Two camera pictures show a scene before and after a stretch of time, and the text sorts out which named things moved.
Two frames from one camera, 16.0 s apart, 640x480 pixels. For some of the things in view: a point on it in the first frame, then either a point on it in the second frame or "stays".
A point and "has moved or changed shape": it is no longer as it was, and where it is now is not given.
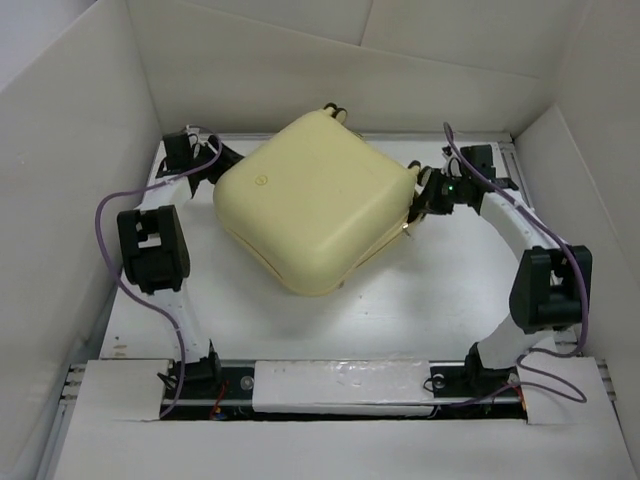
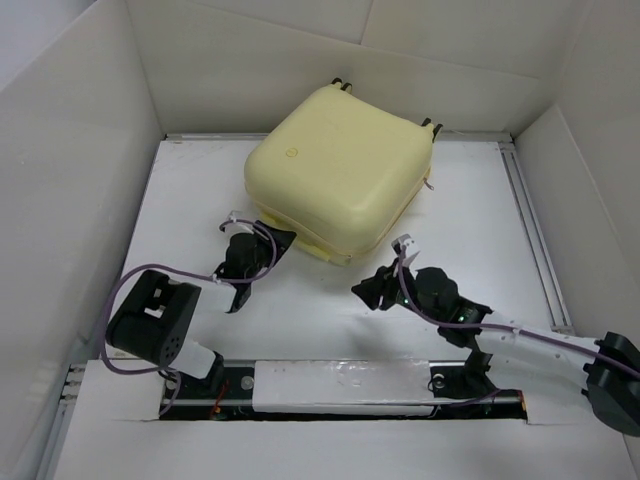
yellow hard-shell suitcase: x=316 y=203 has moved or changed shape
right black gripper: x=432 y=204 to x=371 y=289
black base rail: x=232 y=396 stays
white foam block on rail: x=358 y=388 stays
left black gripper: x=225 y=161 to x=282 y=240
